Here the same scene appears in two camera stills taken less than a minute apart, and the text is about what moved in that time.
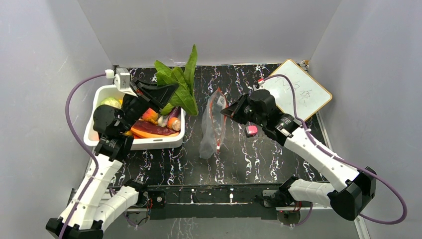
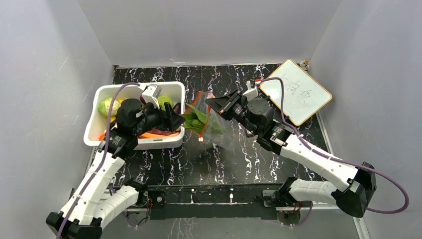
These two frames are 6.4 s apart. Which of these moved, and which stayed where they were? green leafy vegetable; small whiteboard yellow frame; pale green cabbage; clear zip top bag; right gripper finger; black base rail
Moved: clear zip top bag; green leafy vegetable; right gripper finger
Stayed: small whiteboard yellow frame; black base rail; pale green cabbage
